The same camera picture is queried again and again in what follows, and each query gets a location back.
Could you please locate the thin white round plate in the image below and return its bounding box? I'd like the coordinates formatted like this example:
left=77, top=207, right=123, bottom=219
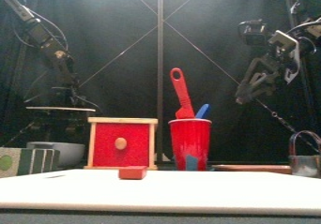
left=25, top=106, right=96, bottom=113

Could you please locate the small metal bucket with handle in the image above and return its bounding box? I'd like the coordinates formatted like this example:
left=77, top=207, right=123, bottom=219
left=287, top=129, right=321, bottom=179

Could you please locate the red wooden box with knob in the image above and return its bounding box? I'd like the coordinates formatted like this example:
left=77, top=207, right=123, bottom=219
left=84, top=116, right=159, bottom=171

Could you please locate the green striped grey box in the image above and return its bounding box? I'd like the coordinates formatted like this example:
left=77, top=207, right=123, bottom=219
left=0, top=147, right=61, bottom=179

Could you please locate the red plastic cup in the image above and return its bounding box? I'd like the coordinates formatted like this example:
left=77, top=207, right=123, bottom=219
left=168, top=118, right=212, bottom=172

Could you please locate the red white striped toy piece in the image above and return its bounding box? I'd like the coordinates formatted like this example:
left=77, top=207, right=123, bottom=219
left=117, top=165, right=149, bottom=181

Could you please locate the white plastic cutting board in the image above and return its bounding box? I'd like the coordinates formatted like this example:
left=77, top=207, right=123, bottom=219
left=0, top=169, right=321, bottom=217

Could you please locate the flat wooden tray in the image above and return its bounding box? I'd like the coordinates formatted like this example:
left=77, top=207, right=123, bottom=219
left=211, top=164, right=292, bottom=175

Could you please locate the grey bowl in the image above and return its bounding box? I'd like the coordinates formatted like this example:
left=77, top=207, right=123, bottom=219
left=26, top=141, right=86, bottom=168

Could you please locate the blue toy utensil handle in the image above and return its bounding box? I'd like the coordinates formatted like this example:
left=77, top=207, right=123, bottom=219
left=193, top=103, right=211, bottom=120

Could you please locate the red toy spatula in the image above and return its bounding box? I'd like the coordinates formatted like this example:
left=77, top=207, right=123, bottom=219
left=169, top=67, right=196, bottom=120

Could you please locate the vertical metal frame pole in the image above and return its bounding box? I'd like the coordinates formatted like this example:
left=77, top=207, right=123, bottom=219
left=155, top=0, right=165, bottom=164

